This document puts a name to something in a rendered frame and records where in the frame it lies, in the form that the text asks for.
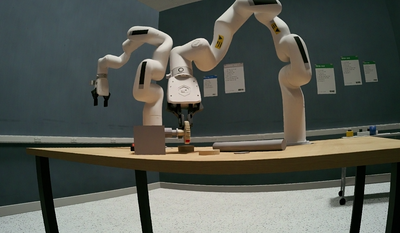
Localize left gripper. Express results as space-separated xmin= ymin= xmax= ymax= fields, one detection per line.
xmin=165 ymin=73 xmax=203 ymax=130

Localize white gear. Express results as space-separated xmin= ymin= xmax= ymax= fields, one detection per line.
xmin=172 ymin=121 xmax=190 ymax=144

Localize beige round disc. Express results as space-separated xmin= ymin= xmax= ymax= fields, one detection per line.
xmin=199 ymin=150 xmax=220 ymax=155

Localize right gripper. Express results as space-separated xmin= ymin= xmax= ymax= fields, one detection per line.
xmin=91 ymin=78 xmax=111 ymax=107

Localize grey metal cylinder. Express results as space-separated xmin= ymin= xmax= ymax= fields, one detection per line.
xmin=212 ymin=139 xmax=286 ymax=152

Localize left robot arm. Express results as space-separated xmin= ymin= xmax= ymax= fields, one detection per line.
xmin=166 ymin=0 xmax=312 ymax=145

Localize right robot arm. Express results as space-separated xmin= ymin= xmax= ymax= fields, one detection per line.
xmin=96 ymin=26 xmax=173 ymax=126

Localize tan wooden disc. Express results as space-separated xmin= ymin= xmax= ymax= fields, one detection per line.
xmin=178 ymin=146 xmax=194 ymax=152

